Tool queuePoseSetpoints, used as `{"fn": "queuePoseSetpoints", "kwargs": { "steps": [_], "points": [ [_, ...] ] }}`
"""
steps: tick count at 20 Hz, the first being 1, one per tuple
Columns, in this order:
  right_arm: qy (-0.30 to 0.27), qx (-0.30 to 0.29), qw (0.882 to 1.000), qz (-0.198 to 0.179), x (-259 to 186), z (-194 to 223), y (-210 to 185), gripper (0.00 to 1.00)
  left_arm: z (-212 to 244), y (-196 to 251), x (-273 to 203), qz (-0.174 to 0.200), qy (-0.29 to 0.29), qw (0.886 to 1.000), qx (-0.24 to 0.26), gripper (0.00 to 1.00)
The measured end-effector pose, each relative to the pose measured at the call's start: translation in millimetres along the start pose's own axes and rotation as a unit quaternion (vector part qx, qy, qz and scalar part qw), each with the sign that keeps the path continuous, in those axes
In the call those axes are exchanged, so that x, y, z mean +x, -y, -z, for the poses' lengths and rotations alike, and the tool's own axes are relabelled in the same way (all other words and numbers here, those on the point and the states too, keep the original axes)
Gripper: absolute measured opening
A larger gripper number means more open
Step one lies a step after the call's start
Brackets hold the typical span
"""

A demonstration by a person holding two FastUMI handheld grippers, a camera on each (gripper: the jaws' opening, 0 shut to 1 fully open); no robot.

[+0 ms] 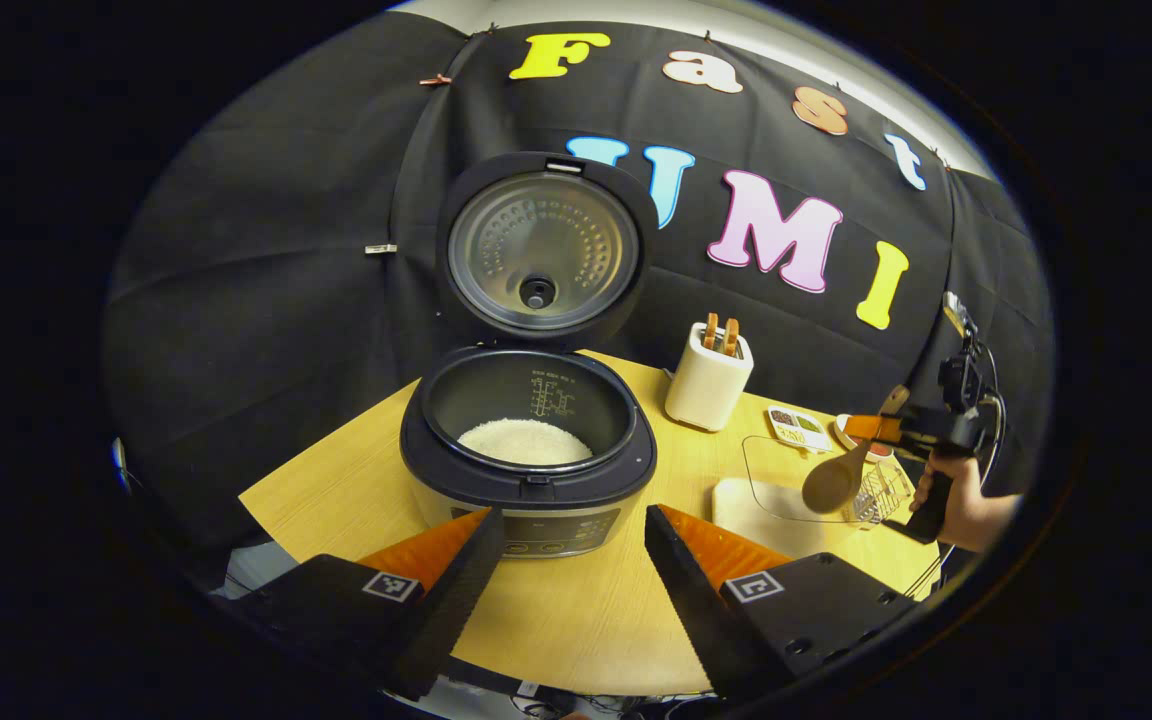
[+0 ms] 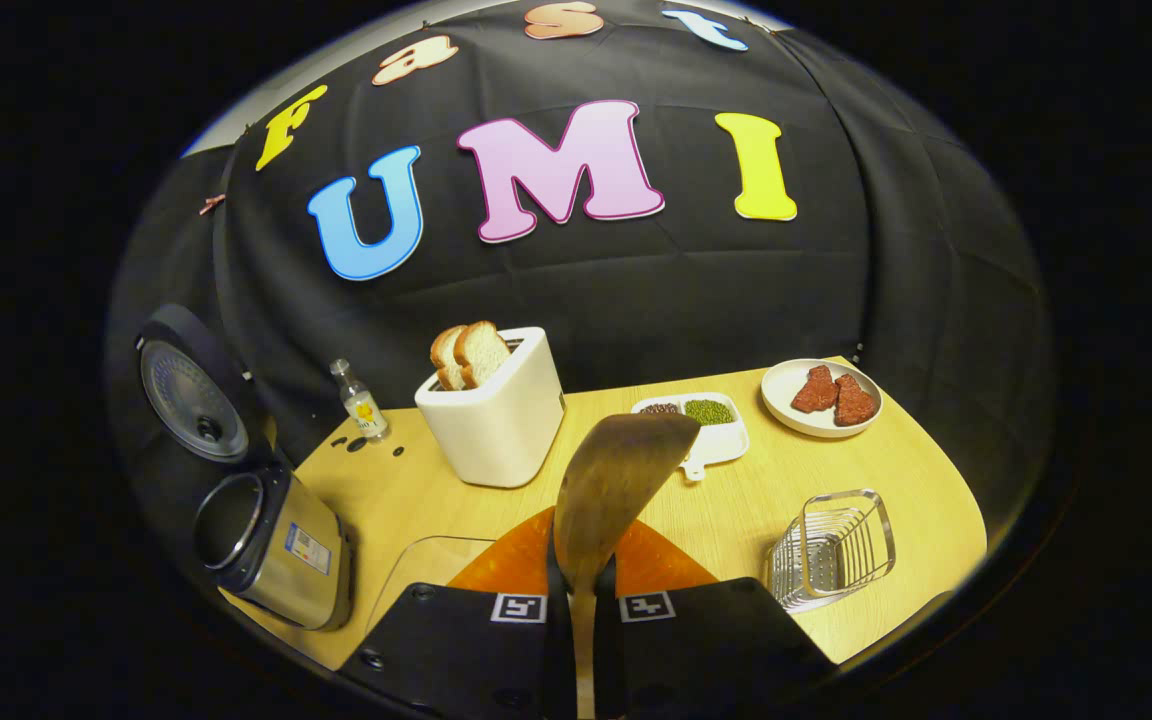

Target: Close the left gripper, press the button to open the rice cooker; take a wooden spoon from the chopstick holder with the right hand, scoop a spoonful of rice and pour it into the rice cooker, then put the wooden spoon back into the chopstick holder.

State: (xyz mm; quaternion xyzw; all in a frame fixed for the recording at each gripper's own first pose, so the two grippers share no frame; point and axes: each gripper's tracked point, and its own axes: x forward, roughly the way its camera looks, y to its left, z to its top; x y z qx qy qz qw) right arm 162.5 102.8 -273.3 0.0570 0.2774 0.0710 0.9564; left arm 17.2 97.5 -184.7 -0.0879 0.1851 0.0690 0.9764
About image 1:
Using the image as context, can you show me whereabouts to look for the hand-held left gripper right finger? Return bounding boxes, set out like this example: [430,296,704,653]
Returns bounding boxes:
[644,503,927,701]

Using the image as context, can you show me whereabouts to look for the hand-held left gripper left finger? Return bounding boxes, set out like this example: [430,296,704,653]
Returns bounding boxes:
[231,505,509,703]

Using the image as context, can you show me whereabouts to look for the wire chopstick holder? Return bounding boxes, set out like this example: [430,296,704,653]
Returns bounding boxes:
[848,458,917,529]

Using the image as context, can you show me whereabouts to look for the wooden spoon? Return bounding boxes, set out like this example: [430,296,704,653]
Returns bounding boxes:
[801,385,912,516]

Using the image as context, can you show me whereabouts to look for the dark grey rice cooker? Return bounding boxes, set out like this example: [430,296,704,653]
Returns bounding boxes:
[399,152,659,559]

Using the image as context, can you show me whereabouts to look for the clear rice container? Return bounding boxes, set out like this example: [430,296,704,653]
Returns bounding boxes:
[711,435,872,531]

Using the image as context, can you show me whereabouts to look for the white rice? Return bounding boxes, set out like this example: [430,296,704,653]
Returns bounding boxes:
[457,418,594,467]

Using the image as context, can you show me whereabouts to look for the round white plate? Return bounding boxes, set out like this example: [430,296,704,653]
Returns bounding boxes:
[833,413,897,463]

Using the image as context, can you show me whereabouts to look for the white divided grain tray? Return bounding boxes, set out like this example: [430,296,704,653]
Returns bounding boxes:
[766,405,834,453]

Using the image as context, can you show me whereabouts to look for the white toaster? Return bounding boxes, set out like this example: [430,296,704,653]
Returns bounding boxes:
[664,320,755,433]

